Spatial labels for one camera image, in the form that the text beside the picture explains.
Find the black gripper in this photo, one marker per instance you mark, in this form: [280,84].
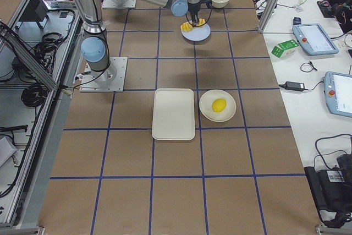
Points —
[193,9]

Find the ridged bread roll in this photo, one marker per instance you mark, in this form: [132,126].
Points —
[189,26]

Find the blue plate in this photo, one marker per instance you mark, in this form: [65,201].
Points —
[197,34]

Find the cream plate under lemon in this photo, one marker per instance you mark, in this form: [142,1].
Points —
[206,101]

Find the yellow lemon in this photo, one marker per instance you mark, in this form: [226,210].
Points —
[219,105]

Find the white rectangular tray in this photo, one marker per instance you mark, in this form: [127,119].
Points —
[173,114]

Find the green white carton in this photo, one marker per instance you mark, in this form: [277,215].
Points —
[285,48]

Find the black power adapter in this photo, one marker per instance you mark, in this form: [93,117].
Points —
[294,86]

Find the far teach pendant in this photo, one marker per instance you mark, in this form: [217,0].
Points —
[314,40]

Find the teach pendant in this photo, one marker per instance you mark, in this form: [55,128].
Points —
[314,40]
[338,93]

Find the near teach pendant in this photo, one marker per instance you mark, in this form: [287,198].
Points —
[338,93]

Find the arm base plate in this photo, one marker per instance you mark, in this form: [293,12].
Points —
[131,4]
[115,78]

